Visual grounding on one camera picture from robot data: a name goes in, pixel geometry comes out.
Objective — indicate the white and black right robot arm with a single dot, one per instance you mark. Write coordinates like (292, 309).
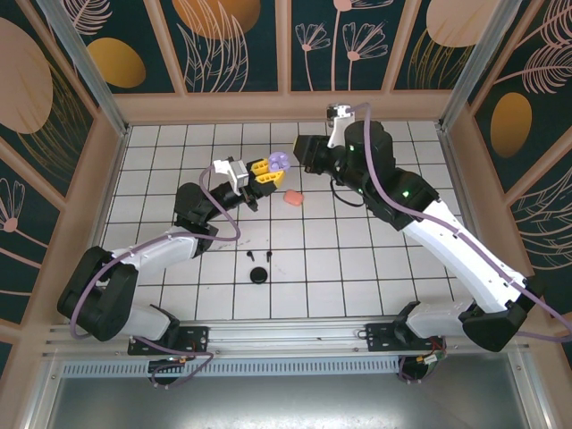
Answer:
(451, 250)

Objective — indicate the aluminium side rail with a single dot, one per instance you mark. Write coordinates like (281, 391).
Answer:
(456, 179)

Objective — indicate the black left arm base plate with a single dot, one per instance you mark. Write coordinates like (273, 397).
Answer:
(196, 339)

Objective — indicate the grey metal sheet panel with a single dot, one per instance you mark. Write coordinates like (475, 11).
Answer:
(286, 402)

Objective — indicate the purple earbud charging case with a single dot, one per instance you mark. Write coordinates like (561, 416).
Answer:
(279, 160)

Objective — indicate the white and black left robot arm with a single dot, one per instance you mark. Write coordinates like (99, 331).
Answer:
(161, 252)

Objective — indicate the aluminium frame post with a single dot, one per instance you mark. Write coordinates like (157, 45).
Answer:
(91, 76)
(477, 67)

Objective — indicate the black earbud charging case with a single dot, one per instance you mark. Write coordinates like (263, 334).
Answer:
(258, 275)

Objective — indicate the aluminium mounting rail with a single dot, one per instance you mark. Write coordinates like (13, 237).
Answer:
(286, 335)

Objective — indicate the pink earbud charging case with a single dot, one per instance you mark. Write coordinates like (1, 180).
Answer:
(293, 198)

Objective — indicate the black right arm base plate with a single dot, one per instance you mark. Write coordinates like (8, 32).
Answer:
(380, 337)

